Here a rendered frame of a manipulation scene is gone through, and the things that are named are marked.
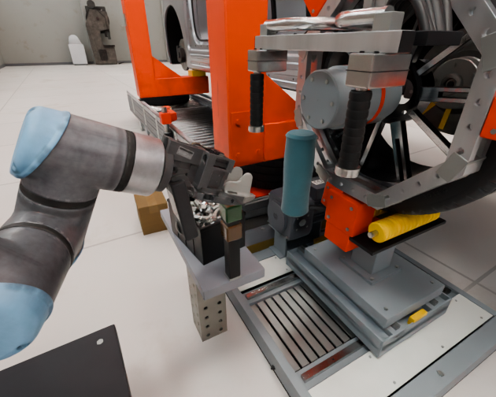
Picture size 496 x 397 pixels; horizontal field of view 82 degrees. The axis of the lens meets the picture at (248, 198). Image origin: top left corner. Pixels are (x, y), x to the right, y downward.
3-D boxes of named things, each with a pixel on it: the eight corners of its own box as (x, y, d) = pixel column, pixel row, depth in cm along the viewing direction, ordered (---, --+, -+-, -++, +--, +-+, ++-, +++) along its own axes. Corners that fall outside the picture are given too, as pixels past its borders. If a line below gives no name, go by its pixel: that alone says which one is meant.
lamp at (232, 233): (243, 238, 66) (242, 224, 64) (227, 243, 64) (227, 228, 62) (235, 229, 69) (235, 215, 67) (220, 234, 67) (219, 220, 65)
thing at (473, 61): (468, 152, 97) (564, 57, 73) (455, 156, 94) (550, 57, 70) (401, 99, 114) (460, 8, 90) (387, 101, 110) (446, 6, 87)
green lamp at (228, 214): (242, 220, 63) (242, 204, 61) (226, 224, 62) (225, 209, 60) (235, 211, 66) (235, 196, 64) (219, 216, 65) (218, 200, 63)
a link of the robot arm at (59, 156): (11, 161, 39) (24, 89, 35) (109, 178, 47) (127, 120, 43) (4, 196, 32) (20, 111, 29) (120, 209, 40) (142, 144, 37)
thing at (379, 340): (444, 315, 106) (453, 295, 101) (377, 360, 91) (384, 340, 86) (344, 242, 144) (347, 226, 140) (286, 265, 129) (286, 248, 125)
